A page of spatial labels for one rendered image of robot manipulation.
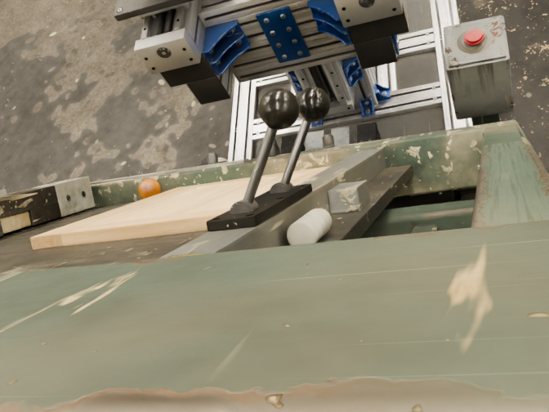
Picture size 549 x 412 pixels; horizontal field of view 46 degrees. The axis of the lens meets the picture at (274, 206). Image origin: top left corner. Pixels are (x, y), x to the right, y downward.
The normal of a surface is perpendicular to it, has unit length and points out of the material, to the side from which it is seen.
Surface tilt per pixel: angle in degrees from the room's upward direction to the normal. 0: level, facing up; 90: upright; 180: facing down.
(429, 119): 0
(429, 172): 40
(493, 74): 90
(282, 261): 50
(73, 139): 0
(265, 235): 90
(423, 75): 0
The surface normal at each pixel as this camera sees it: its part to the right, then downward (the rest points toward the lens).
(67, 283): -0.17, -0.98
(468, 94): -0.07, 0.86
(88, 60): -0.35, -0.49
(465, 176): -0.31, 0.18
